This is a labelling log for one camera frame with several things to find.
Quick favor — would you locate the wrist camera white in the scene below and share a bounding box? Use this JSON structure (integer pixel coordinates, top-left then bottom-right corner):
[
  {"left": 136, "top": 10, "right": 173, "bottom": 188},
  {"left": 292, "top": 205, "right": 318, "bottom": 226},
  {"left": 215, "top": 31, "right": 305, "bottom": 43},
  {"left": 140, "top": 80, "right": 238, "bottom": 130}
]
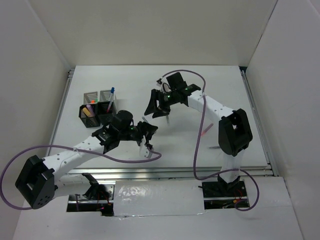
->
[
  {"left": 156, "top": 77, "right": 171, "bottom": 93},
  {"left": 139, "top": 138, "right": 153, "bottom": 159}
]

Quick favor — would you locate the red pen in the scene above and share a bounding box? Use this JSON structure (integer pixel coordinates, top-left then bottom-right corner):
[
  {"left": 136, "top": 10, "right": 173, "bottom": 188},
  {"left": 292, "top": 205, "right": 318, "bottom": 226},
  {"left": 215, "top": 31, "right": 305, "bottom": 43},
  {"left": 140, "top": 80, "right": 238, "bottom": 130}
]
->
[{"left": 106, "top": 100, "right": 113, "bottom": 113}]

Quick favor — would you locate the black container front right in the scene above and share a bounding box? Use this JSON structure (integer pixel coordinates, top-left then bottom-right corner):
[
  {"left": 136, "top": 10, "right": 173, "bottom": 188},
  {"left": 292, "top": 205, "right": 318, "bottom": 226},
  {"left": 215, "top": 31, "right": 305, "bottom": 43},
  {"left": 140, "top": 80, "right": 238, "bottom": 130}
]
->
[{"left": 97, "top": 101, "right": 117, "bottom": 125}]

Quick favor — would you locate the black container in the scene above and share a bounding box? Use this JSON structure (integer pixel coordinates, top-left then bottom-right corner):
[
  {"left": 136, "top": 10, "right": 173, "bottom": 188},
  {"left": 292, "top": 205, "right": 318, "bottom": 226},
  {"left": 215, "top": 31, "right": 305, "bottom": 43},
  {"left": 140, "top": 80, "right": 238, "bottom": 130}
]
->
[
  {"left": 97, "top": 101, "right": 117, "bottom": 125},
  {"left": 78, "top": 103, "right": 101, "bottom": 128}
]

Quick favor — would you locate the white container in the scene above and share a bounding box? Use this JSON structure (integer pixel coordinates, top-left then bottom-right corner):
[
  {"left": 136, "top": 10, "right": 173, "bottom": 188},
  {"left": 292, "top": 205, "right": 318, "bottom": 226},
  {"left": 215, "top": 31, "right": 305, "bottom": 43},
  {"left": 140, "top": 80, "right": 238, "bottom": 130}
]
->
[
  {"left": 83, "top": 91, "right": 99, "bottom": 105},
  {"left": 99, "top": 89, "right": 117, "bottom": 102}
]

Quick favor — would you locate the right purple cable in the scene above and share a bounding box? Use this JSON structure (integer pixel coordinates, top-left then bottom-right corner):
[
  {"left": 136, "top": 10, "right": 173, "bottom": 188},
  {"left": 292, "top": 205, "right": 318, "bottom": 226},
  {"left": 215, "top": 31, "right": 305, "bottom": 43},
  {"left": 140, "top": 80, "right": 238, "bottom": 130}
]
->
[{"left": 159, "top": 69, "right": 261, "bottom": 212}]

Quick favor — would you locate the black container front left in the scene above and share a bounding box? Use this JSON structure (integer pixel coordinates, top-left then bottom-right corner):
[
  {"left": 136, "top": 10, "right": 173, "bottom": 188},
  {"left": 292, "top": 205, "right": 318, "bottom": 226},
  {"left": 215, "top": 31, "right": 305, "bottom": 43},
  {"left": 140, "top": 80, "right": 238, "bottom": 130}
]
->
[{"left": 78, "top": 103, "right": 101, "bottom": 128}]

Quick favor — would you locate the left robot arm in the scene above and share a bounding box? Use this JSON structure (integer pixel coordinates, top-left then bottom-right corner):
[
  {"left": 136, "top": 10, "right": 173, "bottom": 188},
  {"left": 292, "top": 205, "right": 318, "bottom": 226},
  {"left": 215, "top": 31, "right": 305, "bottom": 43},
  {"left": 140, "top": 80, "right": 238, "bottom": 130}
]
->
[{"left": 15, "top": 110, "right": 161, "bottom": 210}]

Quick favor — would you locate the pink orange pen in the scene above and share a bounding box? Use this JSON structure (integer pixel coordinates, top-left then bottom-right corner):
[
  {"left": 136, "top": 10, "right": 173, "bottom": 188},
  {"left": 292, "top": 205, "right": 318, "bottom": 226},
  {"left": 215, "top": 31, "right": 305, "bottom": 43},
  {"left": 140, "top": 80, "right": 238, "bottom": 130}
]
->
[{"left": 200, "top": 123, "right": 214, "bottom": 137}]

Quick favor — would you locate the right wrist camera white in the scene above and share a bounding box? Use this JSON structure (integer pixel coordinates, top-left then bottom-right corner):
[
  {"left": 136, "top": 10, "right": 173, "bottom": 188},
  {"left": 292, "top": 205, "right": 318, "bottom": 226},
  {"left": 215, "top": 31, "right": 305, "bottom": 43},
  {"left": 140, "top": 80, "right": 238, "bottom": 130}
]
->
[{"left": 156, "top": 77, "right": 171, "bottom": 93}]

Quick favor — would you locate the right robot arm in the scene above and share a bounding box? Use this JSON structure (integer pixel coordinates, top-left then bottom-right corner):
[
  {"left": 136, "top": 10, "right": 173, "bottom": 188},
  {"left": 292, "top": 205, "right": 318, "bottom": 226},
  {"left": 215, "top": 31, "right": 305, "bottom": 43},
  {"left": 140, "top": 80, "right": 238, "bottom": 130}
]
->
[{"left": 144, "top": 70, "right": 253, "bottom": 196}]

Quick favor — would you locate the purple pink highlighter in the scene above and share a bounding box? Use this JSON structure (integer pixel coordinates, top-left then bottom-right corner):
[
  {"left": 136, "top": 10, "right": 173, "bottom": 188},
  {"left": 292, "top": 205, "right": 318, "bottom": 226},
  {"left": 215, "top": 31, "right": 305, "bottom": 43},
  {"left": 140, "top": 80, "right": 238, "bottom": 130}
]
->
[{"left": 86, "top": 104, "right": 95, "bottom": 117}]

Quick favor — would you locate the white container back right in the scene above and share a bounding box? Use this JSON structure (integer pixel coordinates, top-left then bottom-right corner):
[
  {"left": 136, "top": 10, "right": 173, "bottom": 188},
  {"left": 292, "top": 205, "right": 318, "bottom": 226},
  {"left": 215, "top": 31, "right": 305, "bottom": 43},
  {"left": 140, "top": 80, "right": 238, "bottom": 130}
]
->
[{"left": 99, "top": 89, "right": 117, "bottom": 102}]

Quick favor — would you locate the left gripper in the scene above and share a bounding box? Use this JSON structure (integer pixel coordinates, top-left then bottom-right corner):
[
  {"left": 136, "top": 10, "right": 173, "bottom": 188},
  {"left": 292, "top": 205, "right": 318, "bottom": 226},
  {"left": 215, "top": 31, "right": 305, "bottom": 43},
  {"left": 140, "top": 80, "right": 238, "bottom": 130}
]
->
[{"left": 118, "top": 121, "right": 158, "bottom": 148}]

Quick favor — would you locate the aluminium rail frame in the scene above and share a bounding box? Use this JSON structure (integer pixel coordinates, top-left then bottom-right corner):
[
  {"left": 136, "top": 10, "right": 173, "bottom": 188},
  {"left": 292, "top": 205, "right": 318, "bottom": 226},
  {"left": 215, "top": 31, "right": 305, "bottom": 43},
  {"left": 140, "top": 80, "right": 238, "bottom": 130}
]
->
[{"left": 53, "top": 65, "right": 274, "bottom": 180}]

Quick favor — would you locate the white container back left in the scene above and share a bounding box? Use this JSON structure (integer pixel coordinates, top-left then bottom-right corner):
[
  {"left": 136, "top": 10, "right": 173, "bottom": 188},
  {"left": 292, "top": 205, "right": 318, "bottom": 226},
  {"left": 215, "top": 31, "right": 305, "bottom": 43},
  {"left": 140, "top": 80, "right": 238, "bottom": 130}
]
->
[{"left": 83, "top": 91, "right": 99, "bottom": 105}]

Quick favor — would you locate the white cover sheet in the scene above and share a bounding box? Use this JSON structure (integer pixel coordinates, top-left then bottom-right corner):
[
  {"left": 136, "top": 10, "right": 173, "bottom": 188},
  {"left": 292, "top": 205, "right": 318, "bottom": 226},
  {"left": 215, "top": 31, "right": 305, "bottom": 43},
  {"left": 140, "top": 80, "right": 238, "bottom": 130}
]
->
[{"left": 113, "top": 180, "right": 205, "bottom": 217}]

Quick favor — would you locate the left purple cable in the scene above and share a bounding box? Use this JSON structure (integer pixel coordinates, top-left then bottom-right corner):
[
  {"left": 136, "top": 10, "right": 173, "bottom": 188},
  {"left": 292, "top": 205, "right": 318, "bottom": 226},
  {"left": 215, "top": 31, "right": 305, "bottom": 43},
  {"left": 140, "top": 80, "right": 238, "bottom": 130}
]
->
[{"left": 0, "top": 144, "right": 163, "bottom": 210}]

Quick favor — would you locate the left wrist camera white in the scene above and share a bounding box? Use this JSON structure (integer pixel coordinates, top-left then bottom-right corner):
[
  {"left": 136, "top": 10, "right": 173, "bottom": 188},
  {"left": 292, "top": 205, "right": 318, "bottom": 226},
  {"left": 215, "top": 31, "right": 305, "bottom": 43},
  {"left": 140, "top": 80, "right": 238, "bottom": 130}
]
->
[{"left": 139, "top": 138, "right": 153, "bottom": 159}]

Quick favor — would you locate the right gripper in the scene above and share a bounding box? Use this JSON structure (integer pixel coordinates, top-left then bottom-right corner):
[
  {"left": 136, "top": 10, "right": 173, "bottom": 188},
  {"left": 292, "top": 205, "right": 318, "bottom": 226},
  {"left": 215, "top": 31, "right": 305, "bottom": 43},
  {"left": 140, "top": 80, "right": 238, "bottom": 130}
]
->
[{"left": 144, "top": 87, "right": 179, "bottom": 118}]

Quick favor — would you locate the purple cable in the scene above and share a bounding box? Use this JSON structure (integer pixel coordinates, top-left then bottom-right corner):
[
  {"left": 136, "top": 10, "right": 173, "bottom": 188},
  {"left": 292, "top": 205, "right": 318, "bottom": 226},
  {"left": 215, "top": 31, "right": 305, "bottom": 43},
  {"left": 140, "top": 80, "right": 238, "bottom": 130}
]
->
[
  {"left": 159, "top": 69, "right": 261, "bottom": 212},
  {"left": 0, "top": 144, "right": 163, "bottom": 210}
]

